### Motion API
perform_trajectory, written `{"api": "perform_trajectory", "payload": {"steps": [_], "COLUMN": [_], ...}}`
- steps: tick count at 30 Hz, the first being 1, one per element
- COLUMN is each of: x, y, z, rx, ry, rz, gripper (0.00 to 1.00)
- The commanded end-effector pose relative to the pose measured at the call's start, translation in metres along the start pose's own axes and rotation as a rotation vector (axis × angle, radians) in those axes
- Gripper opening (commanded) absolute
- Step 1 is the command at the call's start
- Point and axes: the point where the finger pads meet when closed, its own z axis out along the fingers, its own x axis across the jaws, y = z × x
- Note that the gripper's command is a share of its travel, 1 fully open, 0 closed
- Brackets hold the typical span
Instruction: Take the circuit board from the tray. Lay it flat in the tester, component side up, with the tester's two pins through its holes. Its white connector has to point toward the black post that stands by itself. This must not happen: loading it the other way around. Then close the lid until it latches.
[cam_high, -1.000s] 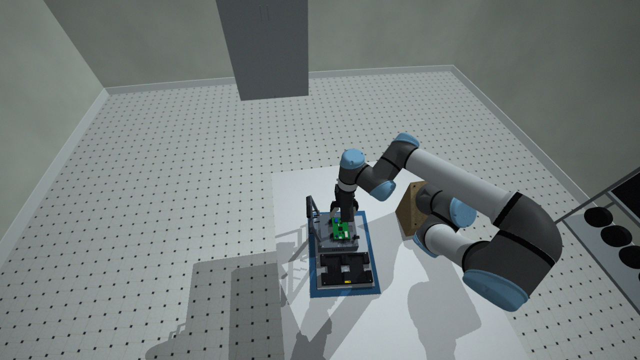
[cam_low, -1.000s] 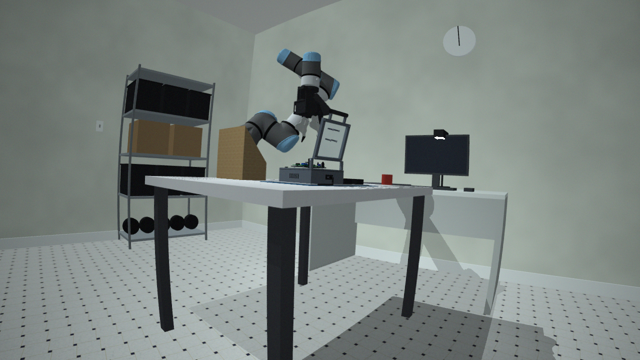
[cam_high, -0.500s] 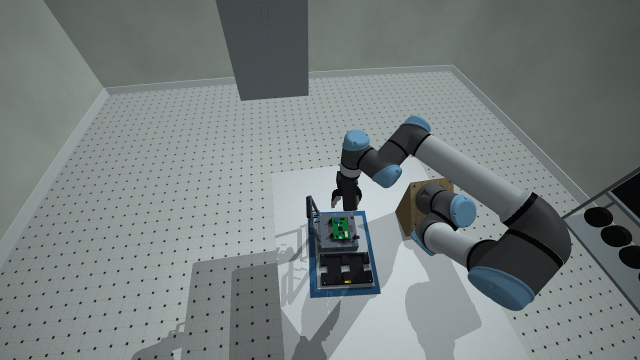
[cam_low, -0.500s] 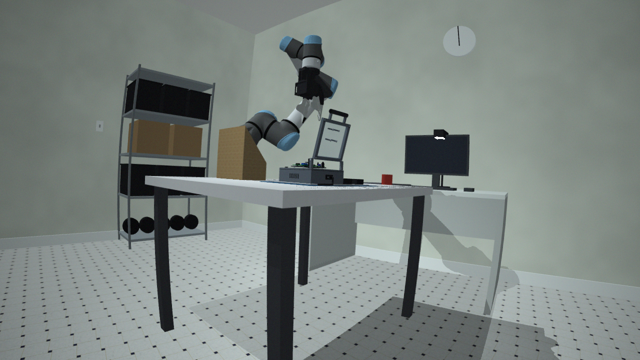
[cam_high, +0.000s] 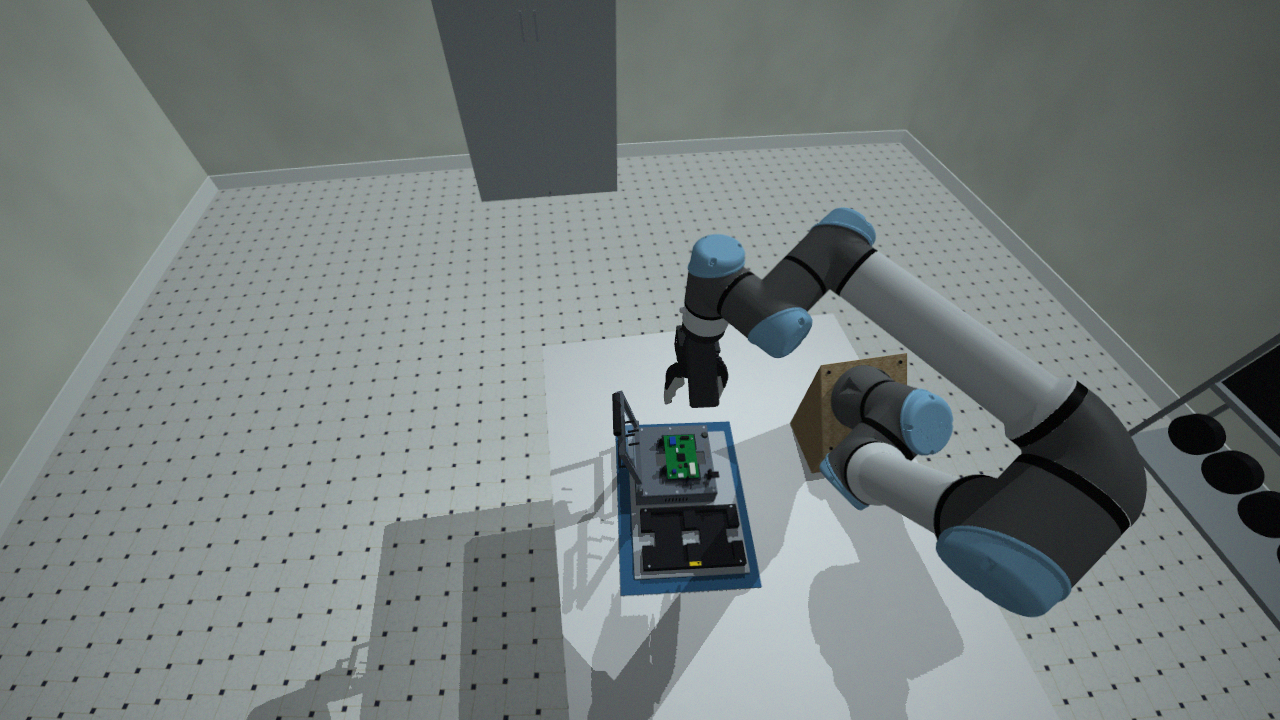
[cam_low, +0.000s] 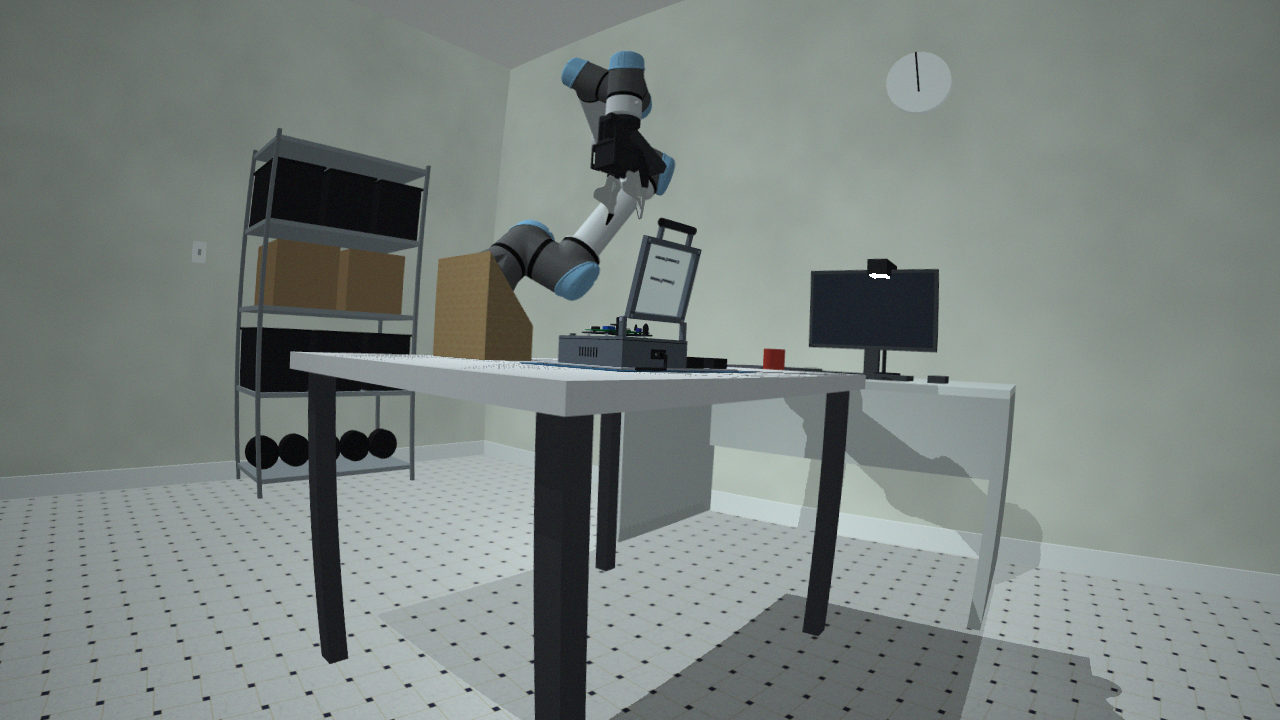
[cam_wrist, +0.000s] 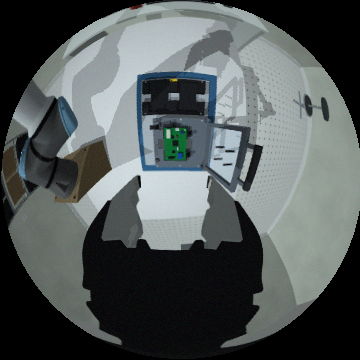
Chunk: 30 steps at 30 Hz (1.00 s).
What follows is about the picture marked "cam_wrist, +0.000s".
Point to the green circuit board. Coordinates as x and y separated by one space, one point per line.
175 143

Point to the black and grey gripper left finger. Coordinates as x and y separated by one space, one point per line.
116 226

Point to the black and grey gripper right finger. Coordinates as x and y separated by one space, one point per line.
228 228

